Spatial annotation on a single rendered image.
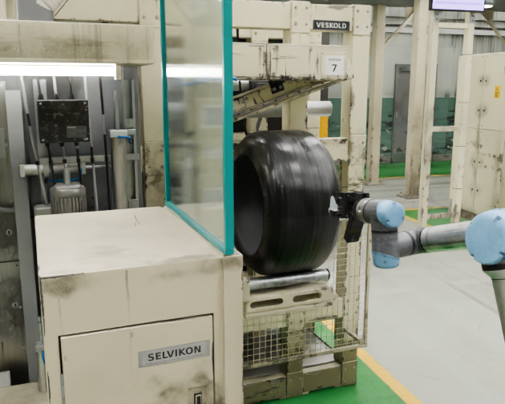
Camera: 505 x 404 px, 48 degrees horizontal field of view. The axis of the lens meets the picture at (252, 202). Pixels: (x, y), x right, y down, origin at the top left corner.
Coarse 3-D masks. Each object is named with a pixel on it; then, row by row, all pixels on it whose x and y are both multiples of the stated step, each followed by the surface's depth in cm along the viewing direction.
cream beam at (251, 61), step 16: (240, 48) 222; (256, 48) 225; (272, 48) 227; (288, 48) 230; (304, 48) 232; (320, 48) 235; (336, 48) 238; (240, 64) 224; (256, 64) 226; (272, 64) 228; (288, 64) 231; (304, 64) 233; (320, 64) 236; (240, 80) 246; (256, 80) 246; (288, 80) 245; (304, 80) 246; (320, 80) 246; (336, 80) 246
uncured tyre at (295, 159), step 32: (256, 160) 203; (288, 160) 197; (320, 160) 201; (256, 192) 246; (288, 192) 193; (320, 192) 197; (256, 224) 244; (288, 224) 194; (320, 224) 198; (256, 256) 209; (288, 256) 200; (320, 256) 206
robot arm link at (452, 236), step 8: (448, 224) 156; (456, 224) 153; (464, 224) 150; (408, 232) 164; (416, 232) 165; (424, 232) 162; (432, 232) 159; (440, 232) 156; (448, 232) 154; (456, 232) 151; (464, 232) 149; (416, 240) 163; (424, 240) 161; (432, 240) 158; (440, 240) 156; (448, 240) 154; (456, 240) 151; (464, 240) 149; (416, 248) 164; (424, 248) 162; (432, 248) 160; (440, 248) 158; (448, 248) 156; (456, 248) 154; (464, 248) 152; (408, 256) 166
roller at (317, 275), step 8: (304, 272) 214; (312, 272) 215; (320, 272) 216; (328, 272) 217; (256, 280) 207; (264, 280) 208; (272, 280) 208; (280, 280) 210; (288, 280) 211; (296, 280) 212; (304, 280) 213; (312, 280) 215; (320, 280) 216; (256, 288) 206; (264, 288) 208
